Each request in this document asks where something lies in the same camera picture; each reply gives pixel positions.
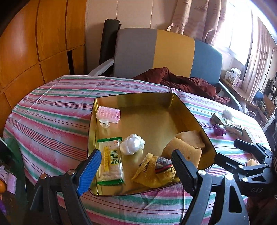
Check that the beige ointment carton box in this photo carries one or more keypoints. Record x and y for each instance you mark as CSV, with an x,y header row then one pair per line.
x,y
248,135

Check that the yellow sponge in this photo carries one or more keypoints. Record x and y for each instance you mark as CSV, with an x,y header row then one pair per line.
x,y
189,152
192,138
251,162

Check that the green yellow snack pack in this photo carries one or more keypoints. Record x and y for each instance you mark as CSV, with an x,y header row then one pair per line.
x,y
110,172

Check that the white plastic bag ball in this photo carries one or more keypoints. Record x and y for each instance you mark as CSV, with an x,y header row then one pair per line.
x,y
131,144

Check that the black rolled mat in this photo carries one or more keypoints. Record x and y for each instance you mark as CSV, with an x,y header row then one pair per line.
x,y
108,40

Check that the purple snack pouch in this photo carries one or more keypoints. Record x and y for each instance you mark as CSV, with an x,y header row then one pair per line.
x,y
219,130

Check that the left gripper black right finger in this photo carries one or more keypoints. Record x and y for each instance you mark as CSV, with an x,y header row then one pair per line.
x,y
187,173

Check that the white boxes on desk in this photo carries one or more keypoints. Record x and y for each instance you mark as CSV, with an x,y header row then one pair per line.
x,y
233,77

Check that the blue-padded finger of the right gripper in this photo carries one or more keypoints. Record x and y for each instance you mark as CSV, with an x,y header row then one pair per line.
x,y
231,165

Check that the maroon jacket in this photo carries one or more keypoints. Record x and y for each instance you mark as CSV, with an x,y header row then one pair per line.
x,y
196,86

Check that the yellow patterned sock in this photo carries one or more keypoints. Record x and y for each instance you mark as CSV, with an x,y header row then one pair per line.
x,y
155,172

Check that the orange wooden wardrobe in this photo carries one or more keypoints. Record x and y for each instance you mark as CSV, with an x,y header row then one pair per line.
x,y
44,40

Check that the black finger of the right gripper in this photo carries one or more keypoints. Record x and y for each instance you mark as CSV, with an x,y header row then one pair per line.
x,y
257,150

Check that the wooden side desk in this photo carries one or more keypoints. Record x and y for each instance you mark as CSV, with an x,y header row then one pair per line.
x,y
264,120

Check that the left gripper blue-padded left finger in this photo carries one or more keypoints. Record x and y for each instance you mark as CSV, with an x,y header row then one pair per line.
x,y
86,171

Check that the green small carton box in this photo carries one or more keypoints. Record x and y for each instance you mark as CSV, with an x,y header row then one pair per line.
x,y
218,118

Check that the striped pink green bedsheet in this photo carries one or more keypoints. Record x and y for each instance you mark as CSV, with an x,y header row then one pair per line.
x,y
50,128

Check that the green biscuit pack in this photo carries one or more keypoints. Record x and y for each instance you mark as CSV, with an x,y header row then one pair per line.
x,y
233,128

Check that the pink patterned curtain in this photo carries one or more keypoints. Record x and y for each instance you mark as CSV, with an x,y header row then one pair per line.
x,y
236,28

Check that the grey yellow blue armchair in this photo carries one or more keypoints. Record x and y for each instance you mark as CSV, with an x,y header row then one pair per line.
x,y
140,49

